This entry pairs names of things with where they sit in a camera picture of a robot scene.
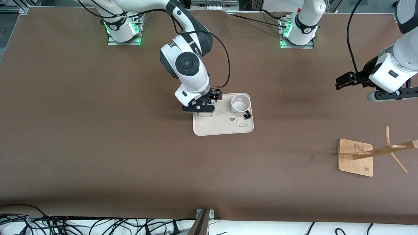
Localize black cable across table edge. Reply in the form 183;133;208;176
228;9;291;29

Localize tangled black floor cables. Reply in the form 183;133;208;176
0;204;196;235

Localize blue white milk carton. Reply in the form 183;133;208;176
195;100;216;118

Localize beige rabbit print tray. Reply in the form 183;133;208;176
192;93;254;136

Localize wooden cup rack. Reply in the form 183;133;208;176
338;126;418;178

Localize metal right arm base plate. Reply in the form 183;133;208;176
107;11;145;46

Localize grey control box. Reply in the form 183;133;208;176
191;0;239;11

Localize metal camera post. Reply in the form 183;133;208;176
187;209;210;235

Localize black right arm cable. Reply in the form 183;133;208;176
171;15;231;89

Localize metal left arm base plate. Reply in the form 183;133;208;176
278;16;315;50

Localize white cup black handle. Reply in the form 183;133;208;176
230;94;252;120

